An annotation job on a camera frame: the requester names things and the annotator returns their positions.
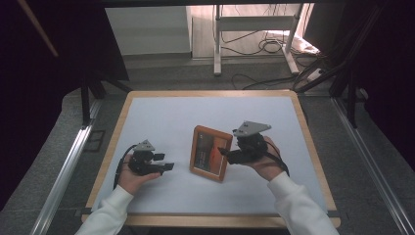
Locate white metal stand frame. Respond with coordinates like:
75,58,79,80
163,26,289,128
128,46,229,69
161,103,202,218
212,3,306,77

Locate wooden picture frame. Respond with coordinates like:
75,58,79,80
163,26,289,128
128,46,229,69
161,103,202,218
189,124,234,183

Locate long black floor cable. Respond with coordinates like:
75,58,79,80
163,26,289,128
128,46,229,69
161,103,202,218
231,73,297,91

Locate person's left hand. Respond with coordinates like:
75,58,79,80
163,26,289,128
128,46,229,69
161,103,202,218
116,154,162,196

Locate white table mat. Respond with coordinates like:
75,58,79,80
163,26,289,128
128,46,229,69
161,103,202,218
91,95,329,216

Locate white crumpled cloth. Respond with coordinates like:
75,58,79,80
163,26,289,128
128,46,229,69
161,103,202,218
265,29,321,56

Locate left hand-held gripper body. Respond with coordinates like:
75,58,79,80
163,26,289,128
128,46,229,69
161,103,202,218
127,139,164,177

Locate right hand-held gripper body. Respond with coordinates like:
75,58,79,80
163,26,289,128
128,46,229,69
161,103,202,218
232,120,272,165

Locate white board panel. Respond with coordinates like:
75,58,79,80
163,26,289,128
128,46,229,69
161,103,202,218
104,6,193,57

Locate white power strip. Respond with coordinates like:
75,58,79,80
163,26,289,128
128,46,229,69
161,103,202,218
306,67,328,82

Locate tangled black floor cables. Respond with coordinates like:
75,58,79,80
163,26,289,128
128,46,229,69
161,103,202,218
220,29,297,57

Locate black floor grate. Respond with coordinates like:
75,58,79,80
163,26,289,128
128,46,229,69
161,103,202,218
83,129,107,153

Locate wooden stick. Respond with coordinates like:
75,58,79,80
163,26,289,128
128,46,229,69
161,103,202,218
17,0,61,59

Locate dark curtain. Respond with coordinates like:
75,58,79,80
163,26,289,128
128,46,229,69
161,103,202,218
350,0,415,163
0,0,130,212

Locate aluminium floor rail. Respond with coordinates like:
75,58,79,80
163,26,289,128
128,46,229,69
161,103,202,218
29,98,103,235
330,97,415,235

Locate person's right hand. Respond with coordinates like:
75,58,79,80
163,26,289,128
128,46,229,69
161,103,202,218
242,135,286,182

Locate black metal stand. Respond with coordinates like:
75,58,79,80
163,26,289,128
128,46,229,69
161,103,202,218
79,70,134,127
293,3,387,129

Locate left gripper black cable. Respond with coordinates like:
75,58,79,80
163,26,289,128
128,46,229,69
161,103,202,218
113,144,139,191

